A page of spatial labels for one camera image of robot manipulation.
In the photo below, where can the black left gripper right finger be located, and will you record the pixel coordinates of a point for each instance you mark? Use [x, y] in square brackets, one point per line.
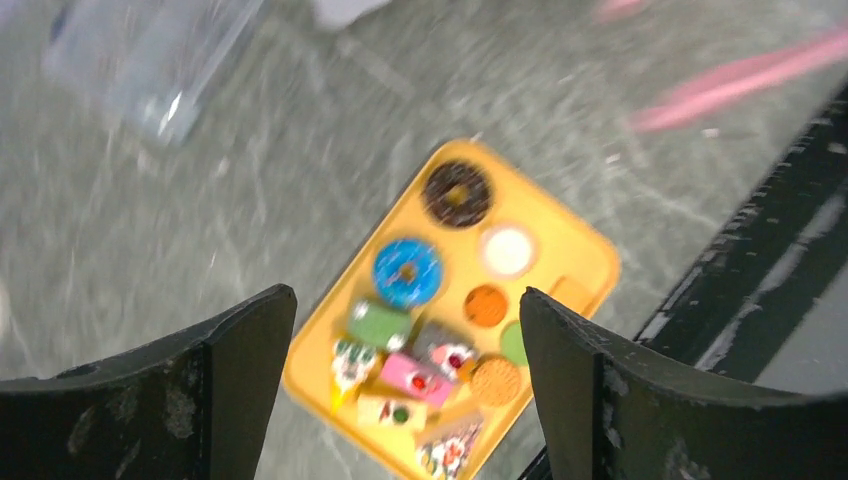
[610, 408]

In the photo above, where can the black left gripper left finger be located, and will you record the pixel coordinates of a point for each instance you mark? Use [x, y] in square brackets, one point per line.
[194, 404]

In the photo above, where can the chocolate sprinkled donut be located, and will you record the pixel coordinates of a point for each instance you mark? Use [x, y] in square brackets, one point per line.
[458, 194]

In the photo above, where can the pink handled tongs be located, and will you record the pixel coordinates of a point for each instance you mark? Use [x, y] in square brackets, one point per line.
[728, 82]

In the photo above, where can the white three-tier dessert stand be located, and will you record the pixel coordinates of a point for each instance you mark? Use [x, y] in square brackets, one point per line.
[335, 15]

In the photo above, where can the tan waffle round cookie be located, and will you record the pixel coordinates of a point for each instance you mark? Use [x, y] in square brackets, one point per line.
[495, 381]

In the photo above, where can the yellow square biscuit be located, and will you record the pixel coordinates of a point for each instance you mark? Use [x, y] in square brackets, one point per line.
[572, 294]

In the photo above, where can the cream triangle cake slice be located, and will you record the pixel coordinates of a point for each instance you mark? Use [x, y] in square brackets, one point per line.
[351, 365]

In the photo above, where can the orange round cookie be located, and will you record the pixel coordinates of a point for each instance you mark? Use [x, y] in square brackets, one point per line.
[485, 305]

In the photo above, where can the white triangle cake slice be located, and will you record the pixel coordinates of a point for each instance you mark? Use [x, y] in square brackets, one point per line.
[442, 449]

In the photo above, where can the white round cupcake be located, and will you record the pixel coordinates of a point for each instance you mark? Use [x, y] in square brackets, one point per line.
[508, 251]

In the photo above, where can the yellow cake piece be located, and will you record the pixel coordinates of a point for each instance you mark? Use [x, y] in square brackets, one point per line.
[391, 412]

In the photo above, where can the yellow serving tray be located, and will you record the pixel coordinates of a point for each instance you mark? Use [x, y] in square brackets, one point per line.
[567, 246]

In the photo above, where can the green roll cake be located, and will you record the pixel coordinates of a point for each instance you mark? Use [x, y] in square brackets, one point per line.
[378, 326]

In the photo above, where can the pink cake with cherry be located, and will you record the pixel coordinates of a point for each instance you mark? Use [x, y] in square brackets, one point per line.
[416, 379]

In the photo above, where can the blue frosted donut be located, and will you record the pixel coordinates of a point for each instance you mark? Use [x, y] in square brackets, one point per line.
[407, 273]

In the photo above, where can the clear plastic compartment box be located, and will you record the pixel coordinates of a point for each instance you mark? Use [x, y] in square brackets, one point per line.
[149, 64]

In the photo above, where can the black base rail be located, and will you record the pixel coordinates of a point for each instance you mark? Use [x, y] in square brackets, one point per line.
[770, 266]

